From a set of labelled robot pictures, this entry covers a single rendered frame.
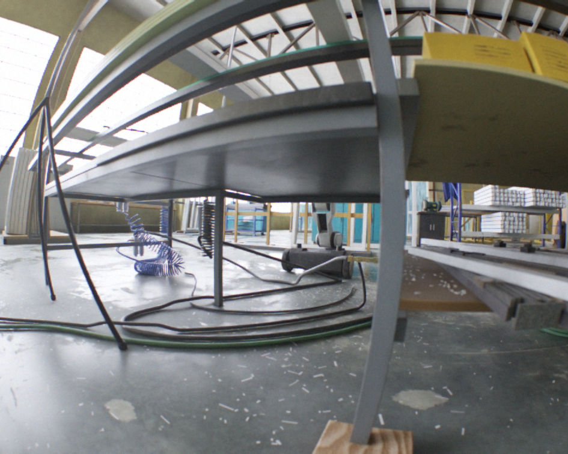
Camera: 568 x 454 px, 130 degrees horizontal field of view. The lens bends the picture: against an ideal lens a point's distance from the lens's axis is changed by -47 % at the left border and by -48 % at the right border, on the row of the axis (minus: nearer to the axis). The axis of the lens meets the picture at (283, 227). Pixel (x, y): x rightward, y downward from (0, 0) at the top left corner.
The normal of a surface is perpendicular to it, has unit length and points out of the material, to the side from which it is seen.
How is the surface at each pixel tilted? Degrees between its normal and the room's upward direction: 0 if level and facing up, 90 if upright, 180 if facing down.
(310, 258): 90
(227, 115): 90
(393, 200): 90
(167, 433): 0
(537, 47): 90
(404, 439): 0
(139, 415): 0
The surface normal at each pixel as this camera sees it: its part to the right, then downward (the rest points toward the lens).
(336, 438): 0.04, -1.00
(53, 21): 0.91, 0.04
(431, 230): -0.42, 0.00
